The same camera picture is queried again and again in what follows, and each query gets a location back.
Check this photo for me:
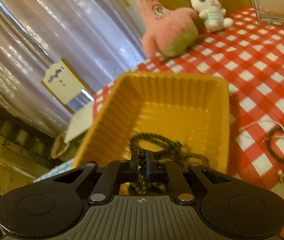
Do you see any dark beaded necklace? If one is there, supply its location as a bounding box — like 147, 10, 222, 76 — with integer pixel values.
127, 132, 211, 196

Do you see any golden plastic tray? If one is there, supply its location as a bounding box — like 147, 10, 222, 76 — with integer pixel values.
71, 71, 231, 196

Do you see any brown beaded bracelet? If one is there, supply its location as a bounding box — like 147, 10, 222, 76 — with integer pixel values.
266, 126, 284, 165

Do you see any blue white checkered cloth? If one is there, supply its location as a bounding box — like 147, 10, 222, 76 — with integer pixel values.
33, 159, 73, 183

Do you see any white wooden chair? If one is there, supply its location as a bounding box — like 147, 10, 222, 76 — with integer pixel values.
41, 58, 94, 143

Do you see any pink starfish plush toy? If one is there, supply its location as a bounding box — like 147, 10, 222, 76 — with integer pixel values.
137, 0, 198, 59

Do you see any red white checkered tablecloth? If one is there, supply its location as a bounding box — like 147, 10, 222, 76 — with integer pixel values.
95, 9, 284, 237

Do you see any purple lace curtain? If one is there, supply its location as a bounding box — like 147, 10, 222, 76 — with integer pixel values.
0, 0, 145, 137

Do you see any white bunny plush toy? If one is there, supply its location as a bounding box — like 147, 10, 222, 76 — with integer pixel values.
190, 0, 233, 33

